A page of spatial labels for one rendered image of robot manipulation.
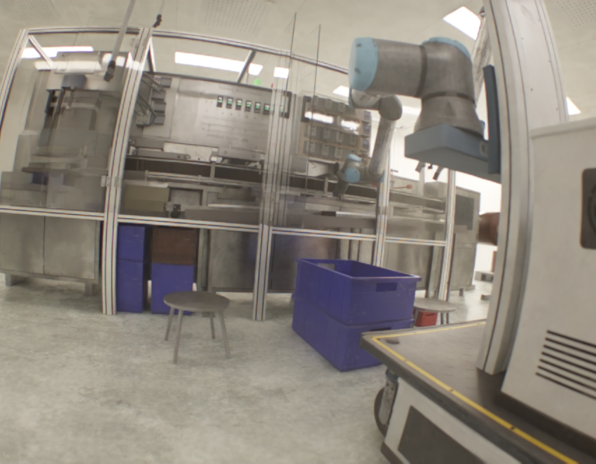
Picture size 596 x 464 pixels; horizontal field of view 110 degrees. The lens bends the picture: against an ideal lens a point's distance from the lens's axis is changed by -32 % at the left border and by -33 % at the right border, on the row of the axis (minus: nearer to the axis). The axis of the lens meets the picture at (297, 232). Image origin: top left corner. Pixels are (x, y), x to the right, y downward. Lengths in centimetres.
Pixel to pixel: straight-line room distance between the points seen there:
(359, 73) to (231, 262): 168
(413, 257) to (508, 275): 222
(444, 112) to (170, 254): 162
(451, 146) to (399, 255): 215
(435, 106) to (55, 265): 230
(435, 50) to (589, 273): 62
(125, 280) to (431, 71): 182
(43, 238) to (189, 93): 154
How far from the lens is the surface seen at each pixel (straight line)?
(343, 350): 136
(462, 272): 345
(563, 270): 57
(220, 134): 248
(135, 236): 192
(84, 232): 226
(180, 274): 193
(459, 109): 79
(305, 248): 233
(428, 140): 75
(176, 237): 190
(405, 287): 147
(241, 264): 221
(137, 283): 196
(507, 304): 76
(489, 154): 82
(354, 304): 131
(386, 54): 81
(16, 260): 253
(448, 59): 85
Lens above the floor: 63
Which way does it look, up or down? 2 degrees down
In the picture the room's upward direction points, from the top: 5 degrees clockwise
